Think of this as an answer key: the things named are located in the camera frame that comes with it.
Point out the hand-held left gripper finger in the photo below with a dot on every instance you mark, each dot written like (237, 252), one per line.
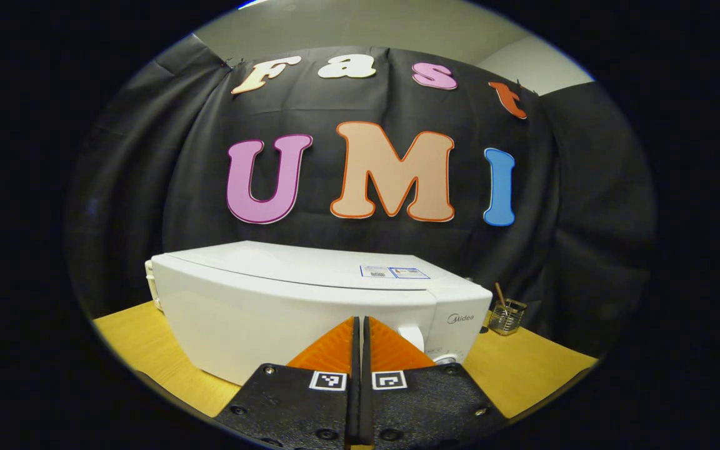
(366, 406)
(354, 406)

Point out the clear glass holder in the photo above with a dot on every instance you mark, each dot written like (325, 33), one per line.
(507, 319)

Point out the white microwave oven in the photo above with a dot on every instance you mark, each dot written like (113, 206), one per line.
(241, 312)

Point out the wooden stick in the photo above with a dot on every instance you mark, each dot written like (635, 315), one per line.
(499, 292)

